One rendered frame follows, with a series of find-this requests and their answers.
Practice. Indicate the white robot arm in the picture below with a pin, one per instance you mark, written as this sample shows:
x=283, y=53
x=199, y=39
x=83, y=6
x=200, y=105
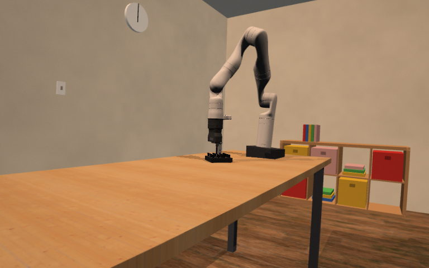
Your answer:
x=258, y=38

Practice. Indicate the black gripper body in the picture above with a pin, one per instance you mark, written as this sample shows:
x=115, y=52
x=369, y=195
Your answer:
x=215, y=124

